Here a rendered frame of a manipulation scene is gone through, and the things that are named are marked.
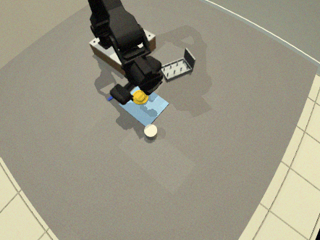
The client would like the white dish rack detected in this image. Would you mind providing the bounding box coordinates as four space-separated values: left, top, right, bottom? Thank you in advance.
160 48 196 82

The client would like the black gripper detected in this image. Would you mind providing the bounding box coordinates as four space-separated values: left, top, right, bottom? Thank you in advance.
109 56 161 105

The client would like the light blue rectangular mat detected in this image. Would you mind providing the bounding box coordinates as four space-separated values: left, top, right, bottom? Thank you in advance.
119 92 169 127

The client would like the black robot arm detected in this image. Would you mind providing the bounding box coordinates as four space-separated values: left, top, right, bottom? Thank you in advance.
88 0 163 96

